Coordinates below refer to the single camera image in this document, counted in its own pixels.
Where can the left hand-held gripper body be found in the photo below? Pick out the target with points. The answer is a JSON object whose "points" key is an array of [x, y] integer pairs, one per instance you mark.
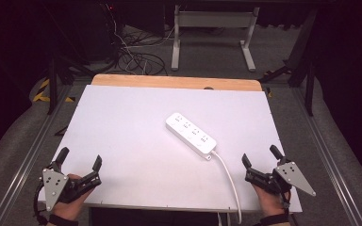
{"points": [[55, 185]]}

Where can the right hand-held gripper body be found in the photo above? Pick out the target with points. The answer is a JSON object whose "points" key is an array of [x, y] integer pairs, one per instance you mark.
{"points": [[290, 177]]}

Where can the person's left hand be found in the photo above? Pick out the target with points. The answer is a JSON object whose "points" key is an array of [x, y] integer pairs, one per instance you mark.
{"points": [[70, 204]]}

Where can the person's right hand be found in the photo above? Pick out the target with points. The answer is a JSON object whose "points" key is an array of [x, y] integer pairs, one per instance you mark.
{"points": [[268, 201]]}

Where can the white power strip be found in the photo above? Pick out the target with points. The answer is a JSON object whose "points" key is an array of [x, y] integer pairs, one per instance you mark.
{"points": [[190, 135]]}

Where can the yellow black hazard tape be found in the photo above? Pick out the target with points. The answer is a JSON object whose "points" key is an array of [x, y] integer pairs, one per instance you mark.
{"points": [[42, 94]]}

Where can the black metal stand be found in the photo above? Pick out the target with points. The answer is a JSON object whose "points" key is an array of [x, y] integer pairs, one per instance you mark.
{"points": [[52, 81], [308, 69]]}

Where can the dark equipment cabinet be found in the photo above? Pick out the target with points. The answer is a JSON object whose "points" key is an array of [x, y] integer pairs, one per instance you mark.
{"points": [[102, 31]]}

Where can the aluminium floor rail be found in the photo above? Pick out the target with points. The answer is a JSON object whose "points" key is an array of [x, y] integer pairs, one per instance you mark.
{"points": [[326, 157], [28, 163]]}

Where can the white metal desk frame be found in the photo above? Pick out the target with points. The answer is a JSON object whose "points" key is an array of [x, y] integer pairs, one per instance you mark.
{"points": [[213, 20]]}

